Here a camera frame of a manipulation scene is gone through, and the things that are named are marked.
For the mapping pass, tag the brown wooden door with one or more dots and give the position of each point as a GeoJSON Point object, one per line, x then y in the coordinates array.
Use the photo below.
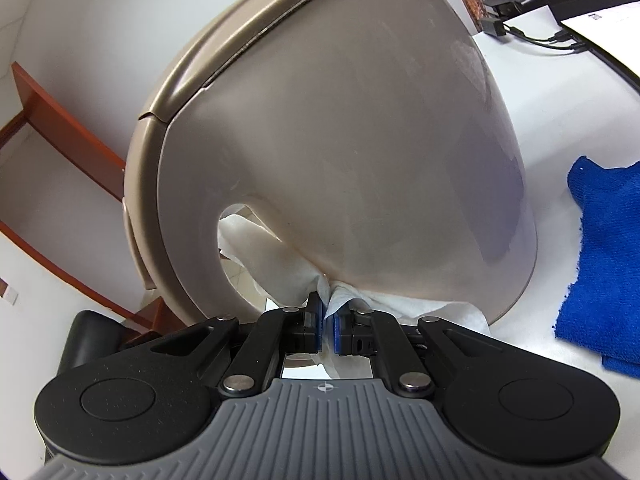
{"type": "Point", "coordinates": [60, 115]}

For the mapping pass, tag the white printed paper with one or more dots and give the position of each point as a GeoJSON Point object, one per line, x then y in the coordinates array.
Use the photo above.
{"type": "Point", "coordinates": [610, 30]}

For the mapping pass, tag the blue microfiber cloth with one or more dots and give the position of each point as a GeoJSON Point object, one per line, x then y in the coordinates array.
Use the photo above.
{"type": "Point", "coordinates": [610, 260]}

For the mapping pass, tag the white paper wipe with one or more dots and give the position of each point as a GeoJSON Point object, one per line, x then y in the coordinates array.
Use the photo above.
{"type": "Point", "coordinates": [265, 260]}

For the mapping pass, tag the beige electric kettle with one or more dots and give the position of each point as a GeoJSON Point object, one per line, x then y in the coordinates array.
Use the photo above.
{"type": "Point", "coordinates": [350, 135]}

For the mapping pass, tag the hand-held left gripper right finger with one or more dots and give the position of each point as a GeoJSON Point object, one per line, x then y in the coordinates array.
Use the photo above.
{"type": "Point", "coordinates": [340, 332]}

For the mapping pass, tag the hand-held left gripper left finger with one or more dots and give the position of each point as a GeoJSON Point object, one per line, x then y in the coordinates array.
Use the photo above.
{"type": "Point", "coordinates": [316, 325]}

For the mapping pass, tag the small black connector box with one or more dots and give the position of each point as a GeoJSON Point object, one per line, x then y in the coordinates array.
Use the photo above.
{"type": "Point", "coordinates": [491, 26]}

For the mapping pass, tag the black leather sofa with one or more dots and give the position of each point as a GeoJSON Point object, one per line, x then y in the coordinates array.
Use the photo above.
{"type": "Point", "coordinates": [87, 335]}

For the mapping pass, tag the brown wooden door frame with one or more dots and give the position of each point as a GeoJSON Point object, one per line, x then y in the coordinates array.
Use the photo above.
{"type": "Point", "coordinates": [60, 265]}

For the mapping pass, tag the small wall sign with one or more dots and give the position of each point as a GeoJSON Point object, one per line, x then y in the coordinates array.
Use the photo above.
{"type": "Point", "coordinates": [7, 292]}

